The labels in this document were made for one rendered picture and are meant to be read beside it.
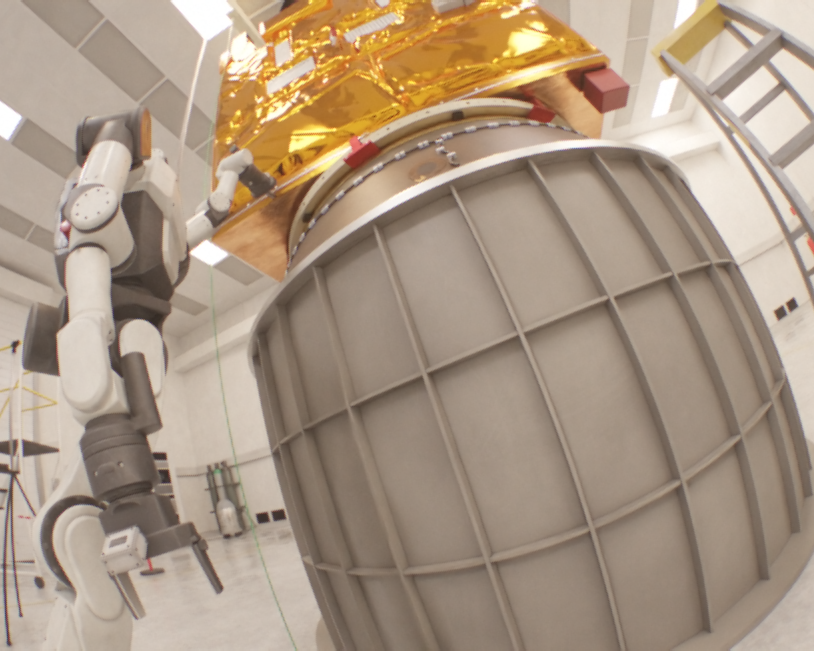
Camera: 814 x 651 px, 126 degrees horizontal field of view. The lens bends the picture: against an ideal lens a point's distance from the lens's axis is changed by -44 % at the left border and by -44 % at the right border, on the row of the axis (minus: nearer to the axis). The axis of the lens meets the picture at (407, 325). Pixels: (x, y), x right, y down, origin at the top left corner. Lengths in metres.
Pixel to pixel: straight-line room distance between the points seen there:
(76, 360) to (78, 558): 0.25
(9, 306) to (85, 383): 8.00
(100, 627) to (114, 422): 0.29
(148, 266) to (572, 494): 0.88
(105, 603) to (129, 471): 0.22
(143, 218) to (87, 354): 0.39
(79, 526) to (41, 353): 0.27
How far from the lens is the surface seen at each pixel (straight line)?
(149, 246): 0.76
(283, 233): 1.79
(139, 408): 0.46
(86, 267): 0.56
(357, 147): 1.39
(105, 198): 0.59
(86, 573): 0.56
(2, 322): 8.22
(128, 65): 5.22
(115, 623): 0.59
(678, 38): 1.54
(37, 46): 5.49
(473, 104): 1.44
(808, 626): 0.92
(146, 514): 0.43
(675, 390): 0.79
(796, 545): 1.13
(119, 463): 0.43
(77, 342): 0.47
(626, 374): 0.73
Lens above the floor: 0.63
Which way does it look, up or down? 20 degrees up
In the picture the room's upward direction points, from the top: 19 degrees counter-clockwise
